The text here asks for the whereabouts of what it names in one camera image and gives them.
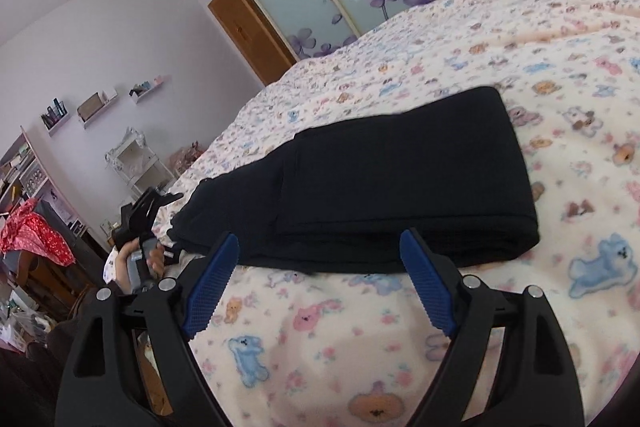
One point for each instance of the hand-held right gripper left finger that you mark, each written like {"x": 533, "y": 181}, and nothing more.
{"x": 207, "y": 292}

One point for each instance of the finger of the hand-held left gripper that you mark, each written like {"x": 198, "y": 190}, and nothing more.
{"x": 147, "y": 207}

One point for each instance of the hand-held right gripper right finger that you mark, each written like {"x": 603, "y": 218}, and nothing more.
{"x": 427, "y": 287}

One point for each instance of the black pants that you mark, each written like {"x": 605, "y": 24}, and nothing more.
{"x": 380, "y": 177}

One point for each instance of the person's left hand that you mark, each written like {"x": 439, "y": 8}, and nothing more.
{"x": 122, "y": 272}

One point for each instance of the white ornate rack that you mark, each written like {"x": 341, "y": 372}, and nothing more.
{"x": 137, "y": 162}

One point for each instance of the pink decorative bundle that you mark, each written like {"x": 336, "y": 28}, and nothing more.
{"x": 185, "y": 157}

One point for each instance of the wooden desk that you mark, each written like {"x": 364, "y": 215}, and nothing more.
{"x": 60, "y": 282}

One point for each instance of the red patterned cloth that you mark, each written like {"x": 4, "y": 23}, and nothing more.
{"x": 35, "y": 232}

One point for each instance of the pink bookshelf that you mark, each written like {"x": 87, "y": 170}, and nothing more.
{"x": 30, "y": 172}

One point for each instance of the wooden door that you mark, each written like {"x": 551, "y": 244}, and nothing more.
{"x": 250, "y": 32}

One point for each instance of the printed fleece blanket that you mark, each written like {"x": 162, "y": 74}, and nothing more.
{"x": 550, "y": 57}

